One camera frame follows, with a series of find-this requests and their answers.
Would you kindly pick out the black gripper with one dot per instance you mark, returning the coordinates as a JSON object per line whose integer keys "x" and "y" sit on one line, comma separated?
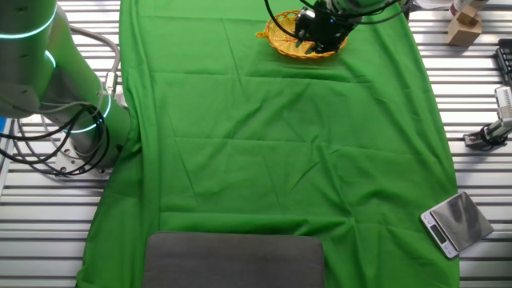
{"x": 324, "y": 30}

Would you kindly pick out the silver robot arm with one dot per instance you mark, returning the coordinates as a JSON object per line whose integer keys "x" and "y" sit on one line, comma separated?
{"x": 40, "y": 80}

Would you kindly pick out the yellow wicker basket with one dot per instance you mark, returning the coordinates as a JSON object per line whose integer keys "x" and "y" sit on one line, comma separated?
{"x": 284, "y": 40}

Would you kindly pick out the green cloth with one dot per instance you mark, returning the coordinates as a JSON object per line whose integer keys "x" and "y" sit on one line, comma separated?
{"x": 240, "y": 168}

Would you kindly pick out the wooden block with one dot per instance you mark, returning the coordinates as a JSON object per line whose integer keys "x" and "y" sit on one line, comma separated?
{"x": 464, "y": 32}

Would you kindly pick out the black keyboard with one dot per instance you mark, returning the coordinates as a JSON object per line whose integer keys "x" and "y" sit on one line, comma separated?
{"x": 506, "y": 60}

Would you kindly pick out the grey cushion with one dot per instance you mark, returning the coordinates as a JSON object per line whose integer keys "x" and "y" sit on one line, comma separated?
{"x": 232, "y": 260}

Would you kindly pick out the silver digital kitchen scale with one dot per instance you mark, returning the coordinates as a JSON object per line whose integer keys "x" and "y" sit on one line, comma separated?
{"x": 460, "y": 222}

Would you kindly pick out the silver base mounting plate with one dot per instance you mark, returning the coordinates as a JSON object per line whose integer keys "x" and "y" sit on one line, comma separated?
{"x": 66, "y": 162}

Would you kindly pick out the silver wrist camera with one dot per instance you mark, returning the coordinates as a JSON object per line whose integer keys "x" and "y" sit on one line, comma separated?
{"x": 306, "y": 14}

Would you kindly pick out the silver ribbed camera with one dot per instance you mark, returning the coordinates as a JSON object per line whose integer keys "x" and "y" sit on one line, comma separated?
{"x": 505, "y": 102}

